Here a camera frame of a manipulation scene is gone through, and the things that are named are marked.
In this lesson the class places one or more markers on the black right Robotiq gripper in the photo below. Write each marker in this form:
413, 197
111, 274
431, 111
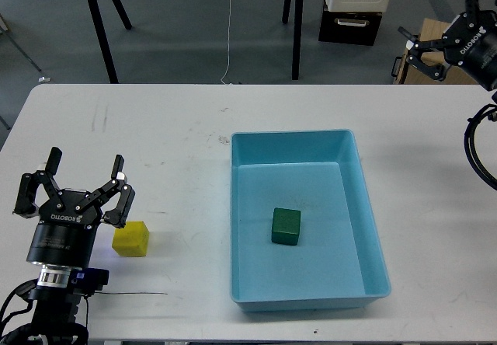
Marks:
471, 49

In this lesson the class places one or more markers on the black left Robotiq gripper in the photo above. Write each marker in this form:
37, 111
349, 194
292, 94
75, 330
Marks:
68, 223

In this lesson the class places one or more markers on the yellow block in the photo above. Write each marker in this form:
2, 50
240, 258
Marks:
132, 240

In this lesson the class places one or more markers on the green block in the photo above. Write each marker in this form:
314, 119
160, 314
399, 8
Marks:
286, 226

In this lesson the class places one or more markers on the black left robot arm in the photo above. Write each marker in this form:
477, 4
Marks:
54, 296

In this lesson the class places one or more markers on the light blue plastic box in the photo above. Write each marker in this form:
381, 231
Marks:
338, 261

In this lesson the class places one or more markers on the black drawer cabinet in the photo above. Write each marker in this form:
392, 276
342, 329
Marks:
357, 28

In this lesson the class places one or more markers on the black right table legs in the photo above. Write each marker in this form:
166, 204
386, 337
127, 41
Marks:
296, 48

